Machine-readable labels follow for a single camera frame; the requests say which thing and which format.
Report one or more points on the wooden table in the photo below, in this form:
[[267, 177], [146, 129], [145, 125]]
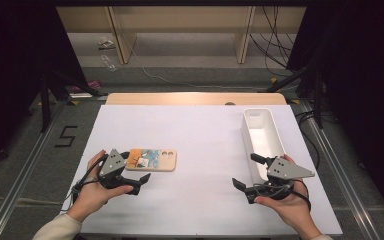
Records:
[[193, 99]]

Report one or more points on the person's left hand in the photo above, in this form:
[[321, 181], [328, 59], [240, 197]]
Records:
[[91, 195]]

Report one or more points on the person's right hand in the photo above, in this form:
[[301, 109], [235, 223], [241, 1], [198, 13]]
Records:
[[290, 208]]

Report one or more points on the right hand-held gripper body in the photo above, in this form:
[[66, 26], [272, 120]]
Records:
[[285, 171]]

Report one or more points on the dark curtain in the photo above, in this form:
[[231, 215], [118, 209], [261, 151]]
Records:
[[363, 83], [16, 66]]

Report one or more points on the clear plastic bottle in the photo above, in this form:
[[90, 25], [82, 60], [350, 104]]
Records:
[[108, 63]]

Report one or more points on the small white and black object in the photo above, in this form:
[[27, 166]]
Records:
[[106, 43]]

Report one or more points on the black metal stand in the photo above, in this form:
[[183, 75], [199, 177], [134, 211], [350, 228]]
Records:
[[317, 100], [45, 103]]

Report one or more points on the pink object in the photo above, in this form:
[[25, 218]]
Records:
[[91, 85]]

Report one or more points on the illustrated beige phone case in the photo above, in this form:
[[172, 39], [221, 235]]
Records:
[[151, 160]]

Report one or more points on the white plastic bin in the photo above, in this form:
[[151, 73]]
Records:
[[263, 133]]

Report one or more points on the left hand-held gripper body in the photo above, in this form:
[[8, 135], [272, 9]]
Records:
[[112, 165]]

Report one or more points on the white board sheet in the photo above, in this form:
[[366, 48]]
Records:
[[196, 140]]

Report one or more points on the metal floor rail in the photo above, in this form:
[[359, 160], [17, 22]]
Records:
[[340, 173], [20, 186]]

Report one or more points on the light wooden shelf unit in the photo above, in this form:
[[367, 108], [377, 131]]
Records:
[[180, 20]]

